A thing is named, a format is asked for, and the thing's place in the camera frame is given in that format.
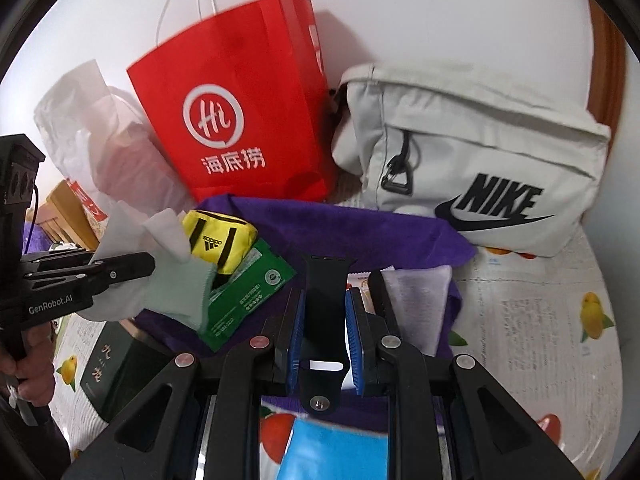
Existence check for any black cable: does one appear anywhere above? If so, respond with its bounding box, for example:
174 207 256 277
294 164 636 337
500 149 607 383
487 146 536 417
27 185 41 246

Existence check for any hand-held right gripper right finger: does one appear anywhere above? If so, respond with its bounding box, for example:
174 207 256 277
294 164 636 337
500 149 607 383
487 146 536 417
345 270 586 480

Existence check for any red paper bag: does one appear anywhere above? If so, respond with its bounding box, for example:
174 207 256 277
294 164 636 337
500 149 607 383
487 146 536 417
126 0 338 203

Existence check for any blue packet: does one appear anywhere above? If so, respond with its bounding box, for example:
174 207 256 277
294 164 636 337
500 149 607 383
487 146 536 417
277 417 390 480

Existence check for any clear bubble wrap piece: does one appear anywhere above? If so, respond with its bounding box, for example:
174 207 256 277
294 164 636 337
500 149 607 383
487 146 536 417
385 264 453 356

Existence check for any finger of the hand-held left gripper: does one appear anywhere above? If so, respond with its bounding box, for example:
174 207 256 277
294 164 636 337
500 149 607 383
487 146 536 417
25 263 156 295
21 252 153 273

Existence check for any mint white glove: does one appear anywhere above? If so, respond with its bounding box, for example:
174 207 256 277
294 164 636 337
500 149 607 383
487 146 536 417
80 200 218 333

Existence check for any purple plush toy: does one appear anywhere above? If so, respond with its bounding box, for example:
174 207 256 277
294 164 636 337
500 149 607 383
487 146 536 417
21 220 51 256

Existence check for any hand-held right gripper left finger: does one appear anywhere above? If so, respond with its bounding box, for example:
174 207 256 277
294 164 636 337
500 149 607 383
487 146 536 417
62 287 307 480

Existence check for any light wooden headboard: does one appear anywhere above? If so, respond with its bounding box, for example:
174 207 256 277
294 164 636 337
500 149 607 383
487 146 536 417
30 180 108 251

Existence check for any fruit print bedsheet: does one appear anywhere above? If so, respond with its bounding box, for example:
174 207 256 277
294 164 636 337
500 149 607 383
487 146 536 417
50 200 621 480

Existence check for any beige shoulder bag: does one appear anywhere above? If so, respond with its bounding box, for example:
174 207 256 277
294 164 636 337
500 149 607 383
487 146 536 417
330 62 612 258

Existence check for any person's left forearm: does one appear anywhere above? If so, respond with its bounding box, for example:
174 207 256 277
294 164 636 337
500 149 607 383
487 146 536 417
0 390 71 480

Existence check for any person's left hand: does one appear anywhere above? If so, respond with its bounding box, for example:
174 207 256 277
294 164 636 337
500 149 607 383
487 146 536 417
0 317 56 401

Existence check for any brown wooden door frame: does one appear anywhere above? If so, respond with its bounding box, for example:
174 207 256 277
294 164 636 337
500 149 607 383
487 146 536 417
582 0 628 126

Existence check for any small yellow pouch bag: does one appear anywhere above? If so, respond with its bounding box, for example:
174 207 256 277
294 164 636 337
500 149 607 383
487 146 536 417
181 210 259 286

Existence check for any dark green box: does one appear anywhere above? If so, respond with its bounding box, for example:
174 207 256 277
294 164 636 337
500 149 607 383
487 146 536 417
80 320 173 423

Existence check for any fruit print square packet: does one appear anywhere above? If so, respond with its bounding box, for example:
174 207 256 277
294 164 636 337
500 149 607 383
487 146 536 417
347 271 373 306

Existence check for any white plastic bag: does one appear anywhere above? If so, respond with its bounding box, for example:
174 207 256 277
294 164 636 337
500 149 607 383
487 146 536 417
34 59 201 226

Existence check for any green packet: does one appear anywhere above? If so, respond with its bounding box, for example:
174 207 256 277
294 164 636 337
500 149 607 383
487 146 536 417
200 237 296 353

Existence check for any black watch strap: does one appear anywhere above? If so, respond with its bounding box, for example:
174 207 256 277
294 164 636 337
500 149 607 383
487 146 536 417
297 254 358 415

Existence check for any purple fleece cloth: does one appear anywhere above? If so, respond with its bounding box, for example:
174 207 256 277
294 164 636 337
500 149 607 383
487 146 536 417
132 194 476 431

